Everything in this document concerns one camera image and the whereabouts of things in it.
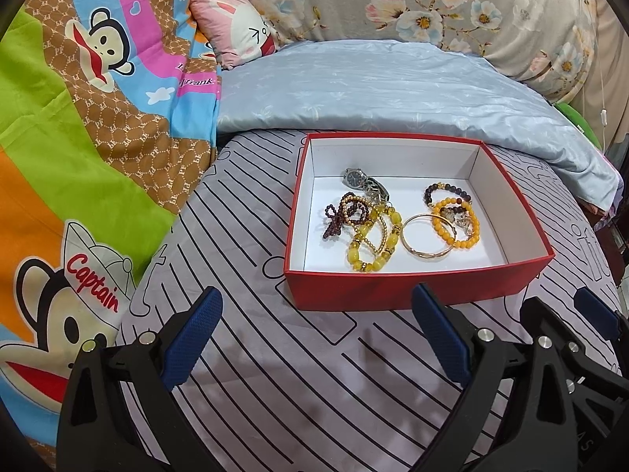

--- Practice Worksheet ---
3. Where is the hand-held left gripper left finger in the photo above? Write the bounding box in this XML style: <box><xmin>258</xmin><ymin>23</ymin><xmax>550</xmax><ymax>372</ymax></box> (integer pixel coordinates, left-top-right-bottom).
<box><xmin>56</xmin><ymin>285</ymin><xmax>223</xmax><ymax>472</ymax></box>

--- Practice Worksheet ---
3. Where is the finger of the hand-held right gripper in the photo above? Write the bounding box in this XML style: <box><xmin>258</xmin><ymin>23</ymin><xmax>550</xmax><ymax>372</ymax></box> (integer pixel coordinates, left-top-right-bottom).
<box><xmin>574</xmin><ymin>286</ymin><xmax>629</xmax><ymax>351</ymax></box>
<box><xmin>520</xmin><ymin>297</ymin><xmax>591</xmax><ymax>387</ymax></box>

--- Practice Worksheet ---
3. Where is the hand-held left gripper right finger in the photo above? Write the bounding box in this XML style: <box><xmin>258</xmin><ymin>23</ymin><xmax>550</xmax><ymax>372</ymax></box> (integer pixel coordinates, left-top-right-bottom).
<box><xmin>412</xmin><ymin>282</ymin><xmax>579</xmax><ymax>472</ymax></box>

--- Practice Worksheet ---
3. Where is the red cardboard box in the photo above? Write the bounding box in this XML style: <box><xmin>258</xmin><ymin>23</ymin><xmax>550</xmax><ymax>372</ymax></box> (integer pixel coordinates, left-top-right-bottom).
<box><xmin>283</xmin><ymin>132</ymin><xmax>556</xmax><ymax>312</ymax></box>

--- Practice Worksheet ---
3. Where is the gold bangle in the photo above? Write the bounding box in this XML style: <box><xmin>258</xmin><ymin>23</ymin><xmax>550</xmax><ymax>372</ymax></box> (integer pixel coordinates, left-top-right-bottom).
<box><xmin>401</xmin><ymin>212</ymin><xmax>456</xmax><ymax>259</ymax></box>

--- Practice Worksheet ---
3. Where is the orange yellow bead bracelet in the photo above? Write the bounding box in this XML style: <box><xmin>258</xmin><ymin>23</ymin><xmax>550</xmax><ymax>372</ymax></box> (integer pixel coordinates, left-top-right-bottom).
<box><xmin>431</xmin><ymin>196</ymin><xmax>481</xmax><ymax>250</ymax></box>

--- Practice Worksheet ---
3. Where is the silver pendant chain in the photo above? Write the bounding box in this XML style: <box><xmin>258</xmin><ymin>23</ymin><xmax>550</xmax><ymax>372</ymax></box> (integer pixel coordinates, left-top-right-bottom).
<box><xmin>444</xmin><ymin>208</ymin><xmax>481</xmax><ymax>237</ymax></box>

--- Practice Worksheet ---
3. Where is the chunky yellow stone bracelet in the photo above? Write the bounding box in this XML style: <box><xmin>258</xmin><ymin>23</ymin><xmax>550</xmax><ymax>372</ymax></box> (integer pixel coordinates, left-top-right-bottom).
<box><xmin>346</xmin><ymin>203</ymin><xmax>406</xmax><ymax>274</ymax></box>

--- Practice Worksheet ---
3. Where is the small gold bead bracelet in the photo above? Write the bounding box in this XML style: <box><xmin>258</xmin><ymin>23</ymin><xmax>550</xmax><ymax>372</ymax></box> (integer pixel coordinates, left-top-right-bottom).
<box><xmin>339</xmin><ymin>195</ymin><xmax>394</xmax><ymax>256</ymax></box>

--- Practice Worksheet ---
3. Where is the dark red bead necklace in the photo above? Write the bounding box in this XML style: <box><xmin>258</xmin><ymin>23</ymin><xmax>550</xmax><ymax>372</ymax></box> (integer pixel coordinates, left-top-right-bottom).
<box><xmin>321</xmin><ymin>201</ymin><xmax>355</xmax><ymax>242</ymax></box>

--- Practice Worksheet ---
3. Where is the silver wrist watch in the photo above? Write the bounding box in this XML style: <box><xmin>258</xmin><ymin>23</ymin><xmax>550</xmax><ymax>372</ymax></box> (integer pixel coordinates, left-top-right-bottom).
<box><xmin>342</xmin><ymin>168</ymin><xmax>391</xmax><ymax>203</ymax></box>

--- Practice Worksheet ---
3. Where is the green object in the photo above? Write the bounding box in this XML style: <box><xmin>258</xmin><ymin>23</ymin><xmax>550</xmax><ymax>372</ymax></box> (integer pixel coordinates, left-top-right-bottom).
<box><xmin>554</xmin><ymin>100</ymin><xmax>604</xmax><ymax>150</ymax></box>

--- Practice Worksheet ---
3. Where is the beige curtain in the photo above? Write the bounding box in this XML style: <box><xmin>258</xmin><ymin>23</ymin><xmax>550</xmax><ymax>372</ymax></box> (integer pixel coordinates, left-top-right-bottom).
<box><xmin>585</xmin><ymin>0</ymin><xmax>629</xmax><ymax>160</ymax></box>

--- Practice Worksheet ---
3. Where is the light blue quilt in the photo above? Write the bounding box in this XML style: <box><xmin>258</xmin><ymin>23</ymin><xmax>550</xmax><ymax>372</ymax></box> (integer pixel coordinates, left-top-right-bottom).
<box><xmin>215</xmin><ymin>39</ymin><xmax>621</xmax><ymax>208</ymax></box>

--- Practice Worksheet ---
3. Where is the cartoon monkey blanket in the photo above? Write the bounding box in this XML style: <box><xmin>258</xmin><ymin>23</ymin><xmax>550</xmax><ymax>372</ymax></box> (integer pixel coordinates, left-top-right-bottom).
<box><xmin>0</xmin><ymin>0</ymin><xmax>223</xmax><ymax>455</ymax></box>

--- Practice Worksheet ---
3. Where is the pink rabbit pillow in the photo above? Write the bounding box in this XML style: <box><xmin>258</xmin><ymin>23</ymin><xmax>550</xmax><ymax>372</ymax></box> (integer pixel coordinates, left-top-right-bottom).
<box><xmin>189</xmin><ymin>0</ymin><xmax>282</xmax><ymax>70</ymax></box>

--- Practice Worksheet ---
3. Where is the floral grey pillow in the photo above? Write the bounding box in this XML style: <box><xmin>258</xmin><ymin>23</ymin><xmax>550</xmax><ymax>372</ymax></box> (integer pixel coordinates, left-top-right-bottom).
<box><xmin>211</xmin><ymin>0</ymin><xmax>606</xmax><ymax>105</ymax></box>

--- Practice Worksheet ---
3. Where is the dark bead bracelet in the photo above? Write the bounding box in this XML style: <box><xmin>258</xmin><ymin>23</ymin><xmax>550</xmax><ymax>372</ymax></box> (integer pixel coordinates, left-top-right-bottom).
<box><xmin>425</xmin><ymin>182</ymin><xmax>473</xmax><ymax>208</ymax></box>

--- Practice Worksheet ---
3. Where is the white cable with switch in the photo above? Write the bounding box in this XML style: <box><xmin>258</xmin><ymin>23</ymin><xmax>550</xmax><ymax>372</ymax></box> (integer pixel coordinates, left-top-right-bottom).
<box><xmin>596</xmin><ymin>10</ymin><xmax>611</xmax><ymax>131</ymax></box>

